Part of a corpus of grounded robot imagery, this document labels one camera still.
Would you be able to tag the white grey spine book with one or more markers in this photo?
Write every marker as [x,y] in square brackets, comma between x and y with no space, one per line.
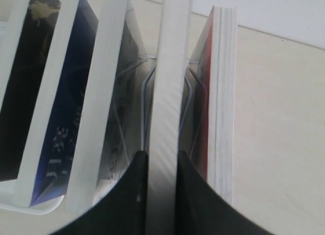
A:
[110,126]

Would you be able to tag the blue moon cover book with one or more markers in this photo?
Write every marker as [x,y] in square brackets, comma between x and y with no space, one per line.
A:
[50,146]

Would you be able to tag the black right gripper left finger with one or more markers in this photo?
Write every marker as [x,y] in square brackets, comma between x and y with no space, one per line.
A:
[122,210]

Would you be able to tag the red orange cover book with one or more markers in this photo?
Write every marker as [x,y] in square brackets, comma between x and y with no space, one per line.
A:
[212,64]

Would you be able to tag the dark grey leftmost book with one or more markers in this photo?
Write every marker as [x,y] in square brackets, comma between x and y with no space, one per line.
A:
[24,54]

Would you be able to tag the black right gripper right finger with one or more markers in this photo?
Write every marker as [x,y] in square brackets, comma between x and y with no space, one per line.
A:
[199,210]

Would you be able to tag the black cover book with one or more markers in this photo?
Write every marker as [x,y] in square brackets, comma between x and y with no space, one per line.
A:
[165,118]

